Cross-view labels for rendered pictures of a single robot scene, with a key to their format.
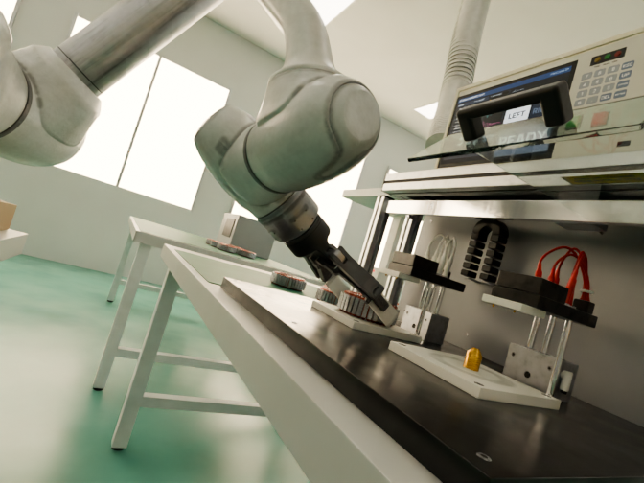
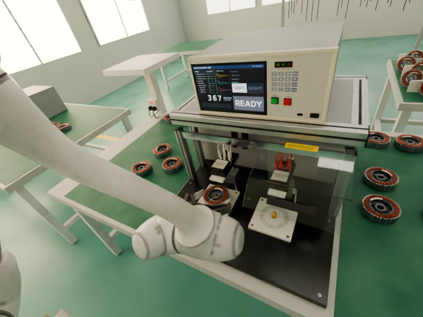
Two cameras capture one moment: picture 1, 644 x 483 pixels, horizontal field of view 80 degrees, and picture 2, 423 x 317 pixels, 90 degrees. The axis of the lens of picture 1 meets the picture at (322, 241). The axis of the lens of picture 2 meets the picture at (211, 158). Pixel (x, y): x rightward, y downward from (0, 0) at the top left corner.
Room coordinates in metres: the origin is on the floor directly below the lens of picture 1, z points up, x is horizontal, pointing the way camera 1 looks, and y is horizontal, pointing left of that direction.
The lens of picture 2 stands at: (0.16, 0.14, 1.47)
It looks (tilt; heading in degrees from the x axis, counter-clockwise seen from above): 37 degrees down; 333
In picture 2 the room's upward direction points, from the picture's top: 12 degrees counter-clockwise
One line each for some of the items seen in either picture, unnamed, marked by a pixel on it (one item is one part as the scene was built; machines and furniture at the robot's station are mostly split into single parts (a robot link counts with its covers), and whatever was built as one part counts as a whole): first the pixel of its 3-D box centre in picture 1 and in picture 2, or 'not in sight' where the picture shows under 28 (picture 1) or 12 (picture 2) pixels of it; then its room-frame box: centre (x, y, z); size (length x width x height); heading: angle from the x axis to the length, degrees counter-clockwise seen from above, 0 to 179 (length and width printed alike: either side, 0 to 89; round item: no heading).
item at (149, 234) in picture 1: (196, 292); (49, 157); (2.80, 0.75, 0.38); 1.85 x 1.10 x 0.75; 28
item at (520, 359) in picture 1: (539, 370); not in sight; (0.56, -0.36, 0.80); 0.08 x 0.05 x 0.06; 28
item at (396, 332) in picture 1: (364, 320); (216, 200); (0.71, -0.12, 0.78); 0.15 x 0.15 x 0.01; 28
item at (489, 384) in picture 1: (469, 373); (274, 217); (0.50, -0.23, 0.78); 0.15 x 0.15 x 0.01; 28
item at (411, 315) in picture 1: (424, 323); (230, 175); (0.78, -0.25, 0.80); 0.08 x 0.05 x 0.06; 28
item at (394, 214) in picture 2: not in sight; (379, 208); (0.28, -0.54, 0.77); 0.11 x 0.11 x 0.04
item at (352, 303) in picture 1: (368, 308); (216, 197); (0.71, -0.12, 0.80); 0.11 x 0.11 x 0.04
